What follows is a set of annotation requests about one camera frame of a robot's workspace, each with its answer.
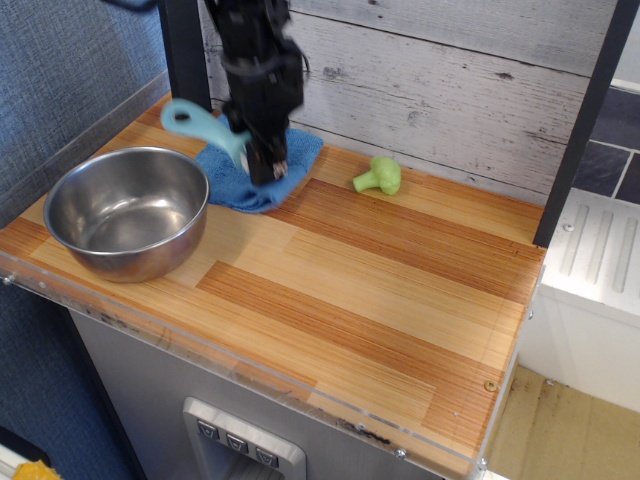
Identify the white toy sink drainboard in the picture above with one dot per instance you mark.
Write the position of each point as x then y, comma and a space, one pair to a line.
583, 325

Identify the clear acrylic edge guard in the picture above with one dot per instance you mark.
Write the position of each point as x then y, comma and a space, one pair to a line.
408, 355

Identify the green toy broccoli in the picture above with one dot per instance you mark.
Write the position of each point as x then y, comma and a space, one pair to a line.
385, 174

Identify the grey toy cabinet front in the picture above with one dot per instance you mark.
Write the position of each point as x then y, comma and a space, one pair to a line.
147, 385

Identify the dark left shelf post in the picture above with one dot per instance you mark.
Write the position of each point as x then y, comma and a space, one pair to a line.
184, 51

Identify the dark right shelf post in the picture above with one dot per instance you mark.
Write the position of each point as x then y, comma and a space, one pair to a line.
612, 48

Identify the blue microfiber cloth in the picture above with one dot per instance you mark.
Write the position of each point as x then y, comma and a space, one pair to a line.
232, 188

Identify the yellow object at corner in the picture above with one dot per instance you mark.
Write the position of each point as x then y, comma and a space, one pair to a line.
35, 471

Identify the dark shelf post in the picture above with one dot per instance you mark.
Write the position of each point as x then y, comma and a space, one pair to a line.
184, 51
612, 48

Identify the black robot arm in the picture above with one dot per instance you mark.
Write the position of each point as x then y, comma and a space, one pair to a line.
254, 26

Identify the light blue dish brush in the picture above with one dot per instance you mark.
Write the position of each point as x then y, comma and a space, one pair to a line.
185, 118

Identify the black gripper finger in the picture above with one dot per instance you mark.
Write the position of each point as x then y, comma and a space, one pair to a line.
267, 160

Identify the silver dispenser button panel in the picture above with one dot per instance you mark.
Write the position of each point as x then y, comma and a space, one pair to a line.
228, 447

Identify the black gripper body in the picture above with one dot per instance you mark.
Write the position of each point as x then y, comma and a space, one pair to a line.
263, 92

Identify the silver metal bowl pan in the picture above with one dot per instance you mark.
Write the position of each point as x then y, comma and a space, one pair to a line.
130, 215

